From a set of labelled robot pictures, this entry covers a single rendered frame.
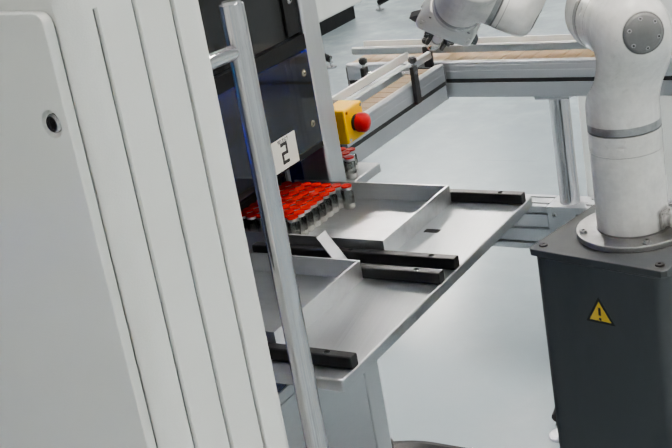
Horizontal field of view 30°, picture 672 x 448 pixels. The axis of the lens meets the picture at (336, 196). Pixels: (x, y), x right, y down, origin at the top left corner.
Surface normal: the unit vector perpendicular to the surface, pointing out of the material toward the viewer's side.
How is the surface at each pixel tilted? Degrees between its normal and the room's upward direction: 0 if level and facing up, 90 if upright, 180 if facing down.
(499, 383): 0
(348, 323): 0
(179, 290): 90
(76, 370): 90
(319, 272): 90
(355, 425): 90
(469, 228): 0
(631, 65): 126
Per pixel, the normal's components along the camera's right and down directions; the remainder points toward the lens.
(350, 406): 0.85, 0.04
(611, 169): -0.57, 0.36
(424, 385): -0.16, -0.93
